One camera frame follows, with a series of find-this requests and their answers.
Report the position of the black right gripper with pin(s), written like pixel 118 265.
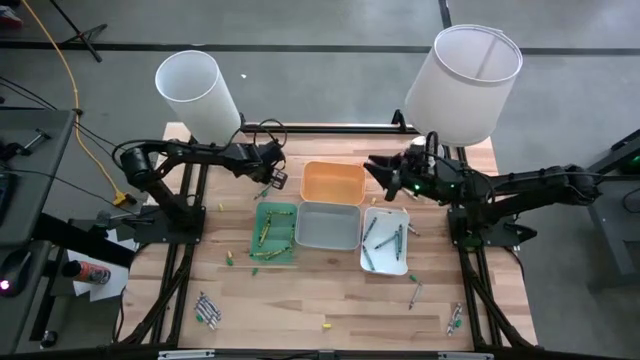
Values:
pixel 425 177

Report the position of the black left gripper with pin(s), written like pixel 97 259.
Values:
pixel 260 160

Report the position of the green paper-wrapped crayon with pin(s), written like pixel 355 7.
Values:
pixel 261 194

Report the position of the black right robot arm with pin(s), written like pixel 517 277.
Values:
pixel 530 179

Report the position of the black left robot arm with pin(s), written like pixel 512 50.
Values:
pixel 200 150

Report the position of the green translucent plastic bin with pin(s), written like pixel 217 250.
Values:
pixel 280 230

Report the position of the orange plastic bin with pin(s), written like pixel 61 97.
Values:
pixel 332 182

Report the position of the white plastic bin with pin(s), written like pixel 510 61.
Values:
pixel 384 225

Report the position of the grey plastic bin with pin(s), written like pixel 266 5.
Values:
pixel 327 226

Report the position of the tapered shade lamp chrome base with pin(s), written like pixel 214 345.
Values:
pixel 460 90

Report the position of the cylinder shade lamp wooden base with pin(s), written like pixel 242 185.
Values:
pixel 197 97

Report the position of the white paper sheets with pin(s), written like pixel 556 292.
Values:
pixel 112 287

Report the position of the orange spray can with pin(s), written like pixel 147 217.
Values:
pixel 92 273

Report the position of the black flat beam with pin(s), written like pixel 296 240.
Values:
pixel 75 237

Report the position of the black side table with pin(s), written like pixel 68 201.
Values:
pixel 607 235

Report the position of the grey side table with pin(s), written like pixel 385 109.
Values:
pixel 35 200

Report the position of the black tripod stand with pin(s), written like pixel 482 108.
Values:
pixel 80 34

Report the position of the black clamp tool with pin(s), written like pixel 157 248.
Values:
pixel 30 142

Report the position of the black computer mouse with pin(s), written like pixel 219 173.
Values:
pixel 17 270

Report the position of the black round cap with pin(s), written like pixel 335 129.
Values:
pixel 48 339

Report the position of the black aluminium rig frame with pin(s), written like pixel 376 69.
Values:
pixel 325 128

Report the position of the silver metal bracket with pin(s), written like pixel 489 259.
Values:
pixel 185 354
pixel 465 356

